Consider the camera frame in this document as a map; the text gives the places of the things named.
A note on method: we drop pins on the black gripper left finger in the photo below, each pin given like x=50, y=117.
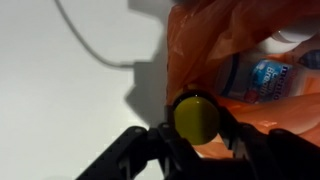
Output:
x=176, y=157

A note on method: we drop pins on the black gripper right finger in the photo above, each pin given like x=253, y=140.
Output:
x=238, y=137

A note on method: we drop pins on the white Mentos gum bottle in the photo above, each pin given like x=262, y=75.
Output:
x=255, y=78

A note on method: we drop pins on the orange plastic bag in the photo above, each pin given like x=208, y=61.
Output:
x=202, y=34

